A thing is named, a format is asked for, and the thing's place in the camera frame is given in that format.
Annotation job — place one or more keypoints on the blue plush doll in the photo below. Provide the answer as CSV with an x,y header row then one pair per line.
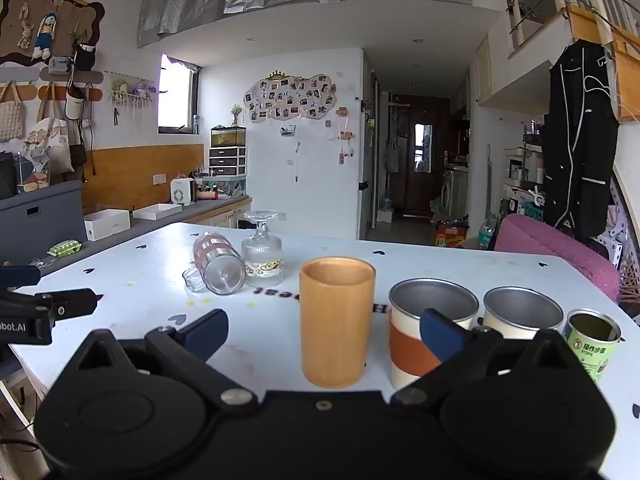
x,y
46,35

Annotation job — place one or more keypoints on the black coat with white trim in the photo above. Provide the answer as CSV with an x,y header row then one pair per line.
x,y
580,150

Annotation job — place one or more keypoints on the washing machine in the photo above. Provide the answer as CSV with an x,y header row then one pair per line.
x,y
456,192

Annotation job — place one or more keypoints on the white open box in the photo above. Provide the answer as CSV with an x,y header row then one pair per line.
x,y
106,224

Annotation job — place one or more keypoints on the metal cup orange band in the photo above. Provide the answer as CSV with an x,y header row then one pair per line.
x,y
407,340

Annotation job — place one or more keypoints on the cloud shaped photo board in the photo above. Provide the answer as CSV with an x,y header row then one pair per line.
x,y
290,97

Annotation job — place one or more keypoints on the pink upholstered chair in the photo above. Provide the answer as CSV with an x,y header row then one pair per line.
x,y
545,245

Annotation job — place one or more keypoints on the brown wall pegboard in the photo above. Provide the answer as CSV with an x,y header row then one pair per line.
x,y
15,35

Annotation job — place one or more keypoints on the window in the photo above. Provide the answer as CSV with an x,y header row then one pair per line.
x,y
175,95

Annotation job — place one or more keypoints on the small black drawer unit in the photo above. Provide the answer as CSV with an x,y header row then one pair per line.
x,y
227,161

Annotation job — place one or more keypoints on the wooden cup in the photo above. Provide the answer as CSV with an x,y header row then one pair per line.
x,y
336,325

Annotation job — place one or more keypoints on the red snack bag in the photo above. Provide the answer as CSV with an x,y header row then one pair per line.
x,y
451,234

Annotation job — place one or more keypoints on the printed canvas tote bag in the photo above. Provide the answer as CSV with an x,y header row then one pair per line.
x,y
52,145

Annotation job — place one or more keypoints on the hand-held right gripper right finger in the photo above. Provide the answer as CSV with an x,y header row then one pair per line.
x,y
441,334

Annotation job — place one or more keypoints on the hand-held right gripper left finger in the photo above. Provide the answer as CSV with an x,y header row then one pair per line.
x,y
209,327

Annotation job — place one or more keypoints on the plain white metal cup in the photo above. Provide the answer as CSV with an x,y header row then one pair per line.
x,y
520,312

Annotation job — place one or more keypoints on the glass fish tank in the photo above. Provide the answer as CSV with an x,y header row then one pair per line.
x,y
228,136

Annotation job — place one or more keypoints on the white countertop appliance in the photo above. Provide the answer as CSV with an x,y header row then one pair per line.
x,y
181,191

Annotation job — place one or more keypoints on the plastic water bottle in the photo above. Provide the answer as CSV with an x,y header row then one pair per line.
x,y
487,234

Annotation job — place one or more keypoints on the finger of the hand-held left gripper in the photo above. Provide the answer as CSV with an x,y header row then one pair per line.
x,y
60,302
20,276

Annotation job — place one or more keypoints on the clear stemmed glass cup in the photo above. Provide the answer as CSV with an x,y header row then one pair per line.
x,y
262,260

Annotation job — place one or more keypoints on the green wipes packet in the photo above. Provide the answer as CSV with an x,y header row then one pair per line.
x,y
65,248

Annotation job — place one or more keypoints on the dark wooden door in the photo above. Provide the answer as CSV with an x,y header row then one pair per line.
x,y
425,160

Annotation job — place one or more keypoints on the wooden stair railing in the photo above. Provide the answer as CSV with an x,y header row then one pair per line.
x,y
590,15

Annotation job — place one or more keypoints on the pink banded glass cup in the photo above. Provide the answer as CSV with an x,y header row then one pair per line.
x,y
220,266

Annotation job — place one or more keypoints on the white wall hook rack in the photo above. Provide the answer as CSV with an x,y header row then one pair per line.
x,y
131,94

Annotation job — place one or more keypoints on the grey storage box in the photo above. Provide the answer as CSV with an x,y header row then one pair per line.
x,y
40,225

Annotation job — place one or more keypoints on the white shallow tray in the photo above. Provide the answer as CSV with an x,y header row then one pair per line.
x,y
157,211

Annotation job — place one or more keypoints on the cream knitted tote bag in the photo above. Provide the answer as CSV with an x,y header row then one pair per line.
x,y
10,120

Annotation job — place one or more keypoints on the green labelled tin can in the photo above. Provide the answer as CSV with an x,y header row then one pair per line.
x,y
595,350

